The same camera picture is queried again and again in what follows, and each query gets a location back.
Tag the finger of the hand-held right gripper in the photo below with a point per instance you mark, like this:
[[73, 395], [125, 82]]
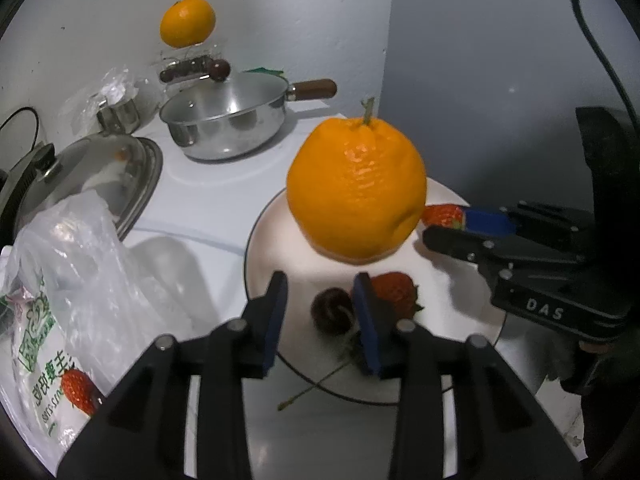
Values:
[[490, 220], [460, 242]]

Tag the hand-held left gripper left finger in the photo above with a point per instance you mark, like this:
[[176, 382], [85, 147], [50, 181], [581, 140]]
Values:
[[277, 320]]

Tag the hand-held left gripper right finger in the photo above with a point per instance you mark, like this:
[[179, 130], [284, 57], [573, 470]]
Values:
[[365, 325]]

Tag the dark red cherry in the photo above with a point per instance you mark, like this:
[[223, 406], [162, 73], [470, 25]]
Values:
[[351, 345], [332, 310]]

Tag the red strawberry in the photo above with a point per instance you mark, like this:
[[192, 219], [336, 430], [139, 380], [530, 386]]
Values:
[[440, 215], [395, 290], [77, 390]]

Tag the white round plate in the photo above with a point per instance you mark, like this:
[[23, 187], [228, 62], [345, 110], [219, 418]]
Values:
[[465, 310]]

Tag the clear printed plastic bag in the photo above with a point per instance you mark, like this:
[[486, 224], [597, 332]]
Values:
[[75, 270]]

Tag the large orange with stem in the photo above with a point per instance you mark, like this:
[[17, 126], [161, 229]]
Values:
[[355, 185]]

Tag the pot lid with brown knob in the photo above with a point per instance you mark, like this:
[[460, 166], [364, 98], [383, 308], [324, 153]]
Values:
[[225, 97]]

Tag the large glass lid black knob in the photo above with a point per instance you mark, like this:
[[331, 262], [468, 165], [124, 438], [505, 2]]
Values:
[[100, 170]]

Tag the green packet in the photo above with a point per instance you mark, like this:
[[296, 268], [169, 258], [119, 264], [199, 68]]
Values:
[[265, 71]]

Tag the glass jar with dark fruit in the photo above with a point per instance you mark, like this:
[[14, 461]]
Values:
[[180, 72]]

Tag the clear bag with steel cups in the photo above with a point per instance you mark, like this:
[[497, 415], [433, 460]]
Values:
[[120, 90]]

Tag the steel stove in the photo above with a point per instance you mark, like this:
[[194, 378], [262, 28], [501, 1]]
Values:
[[6, 220]]

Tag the small orange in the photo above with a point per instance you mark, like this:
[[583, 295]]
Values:
[[187, 22]]

